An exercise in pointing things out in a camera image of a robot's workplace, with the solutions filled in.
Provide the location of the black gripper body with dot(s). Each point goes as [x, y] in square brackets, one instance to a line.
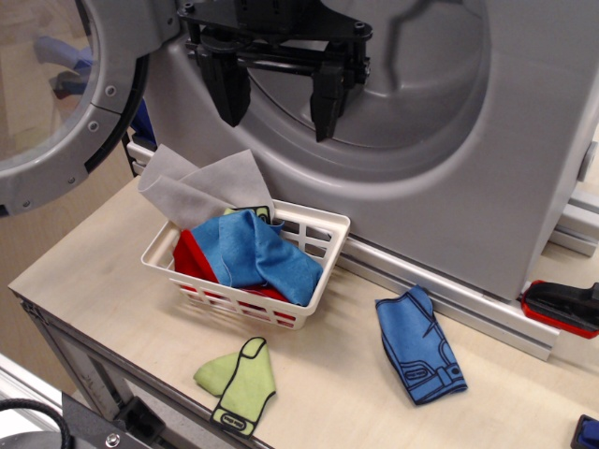
[297, 37]

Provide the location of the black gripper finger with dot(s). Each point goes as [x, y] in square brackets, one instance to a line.
[327, 99]
[227, 82]

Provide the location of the grey felt cloth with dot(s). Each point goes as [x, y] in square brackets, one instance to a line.
[189, 195]

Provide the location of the blue felt cloth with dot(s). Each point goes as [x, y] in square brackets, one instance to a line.
[243, 251]

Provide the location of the red felt cloth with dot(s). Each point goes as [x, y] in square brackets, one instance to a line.
[189, 260]

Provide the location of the grey toy washing machine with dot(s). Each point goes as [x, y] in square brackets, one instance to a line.
[459, 153]

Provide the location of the white plastic laundry basket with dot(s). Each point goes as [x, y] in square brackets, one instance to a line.
[319, 234]

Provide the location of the grey round machine door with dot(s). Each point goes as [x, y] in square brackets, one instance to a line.
[72, 75]

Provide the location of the blue clamp behind door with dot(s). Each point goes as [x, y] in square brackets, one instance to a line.
[141, 124]

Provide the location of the green cloth in basket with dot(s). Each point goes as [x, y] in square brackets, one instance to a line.
[261, 212]

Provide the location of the blue felt jeans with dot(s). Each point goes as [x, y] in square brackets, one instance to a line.
[417, 348]

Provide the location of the green felt shirt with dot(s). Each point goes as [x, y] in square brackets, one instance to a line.
[243, 382]

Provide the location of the red black clamp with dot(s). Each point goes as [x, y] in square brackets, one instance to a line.
[568, 308]

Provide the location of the blue black clamp corner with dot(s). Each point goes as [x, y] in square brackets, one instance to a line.
[586, 435]

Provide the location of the aluminium table frame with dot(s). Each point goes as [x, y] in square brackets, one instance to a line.
[119, 390]

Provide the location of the black metal base plate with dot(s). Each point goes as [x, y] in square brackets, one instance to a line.
[103, 430]

